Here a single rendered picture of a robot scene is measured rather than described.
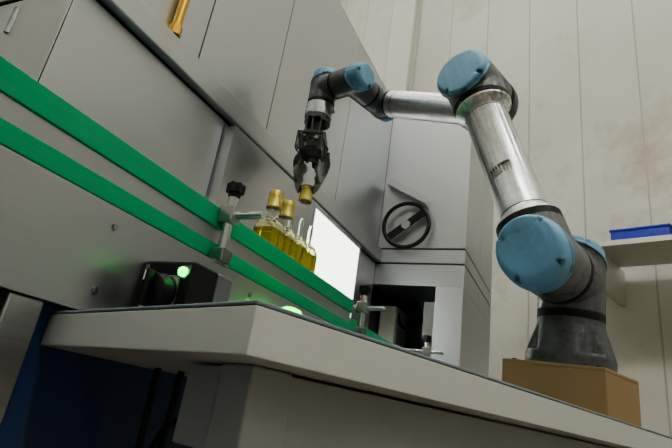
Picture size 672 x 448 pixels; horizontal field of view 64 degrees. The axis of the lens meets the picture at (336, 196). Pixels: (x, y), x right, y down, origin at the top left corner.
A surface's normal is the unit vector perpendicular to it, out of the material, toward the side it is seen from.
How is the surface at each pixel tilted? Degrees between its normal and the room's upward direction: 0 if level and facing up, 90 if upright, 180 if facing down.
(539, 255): 99
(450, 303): 90
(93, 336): 90
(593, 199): 90
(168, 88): 90
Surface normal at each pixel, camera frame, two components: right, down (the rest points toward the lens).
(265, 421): 0.74, -0.16
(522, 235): -0.62, -0.25
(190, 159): 0.91, -0.03
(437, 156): -0.39, -0.41
